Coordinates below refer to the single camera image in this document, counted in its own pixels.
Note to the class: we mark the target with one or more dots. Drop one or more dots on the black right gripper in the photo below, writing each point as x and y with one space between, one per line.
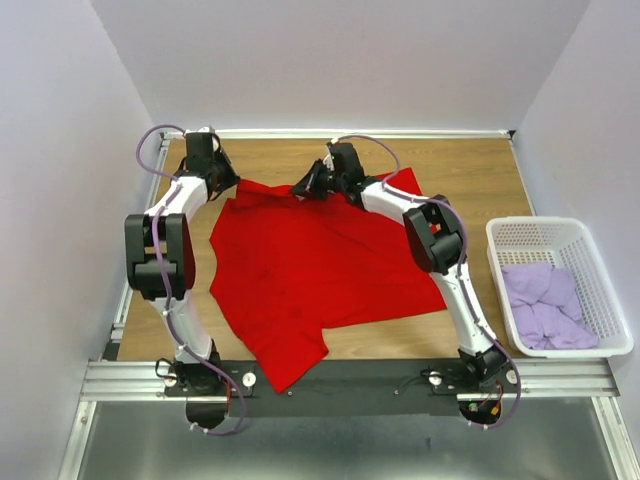
306 186

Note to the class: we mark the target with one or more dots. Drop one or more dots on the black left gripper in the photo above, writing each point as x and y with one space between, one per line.
232 177

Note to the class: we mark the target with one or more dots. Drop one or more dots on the red t-shirt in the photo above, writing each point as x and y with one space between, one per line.
290 268

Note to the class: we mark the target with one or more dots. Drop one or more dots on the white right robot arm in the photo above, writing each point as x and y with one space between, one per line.
438 242

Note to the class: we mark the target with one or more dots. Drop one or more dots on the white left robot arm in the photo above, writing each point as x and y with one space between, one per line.
160 261

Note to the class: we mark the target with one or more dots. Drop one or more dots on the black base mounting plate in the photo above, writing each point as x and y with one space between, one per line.
262 401

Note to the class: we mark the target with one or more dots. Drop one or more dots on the white plastic laundry basket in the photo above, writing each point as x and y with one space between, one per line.
565 243

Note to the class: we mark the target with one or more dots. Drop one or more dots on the lavender t-shirt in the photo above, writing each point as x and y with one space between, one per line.
546 308

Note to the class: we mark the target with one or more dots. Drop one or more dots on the aluminium frame rail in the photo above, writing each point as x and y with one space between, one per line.
138 381

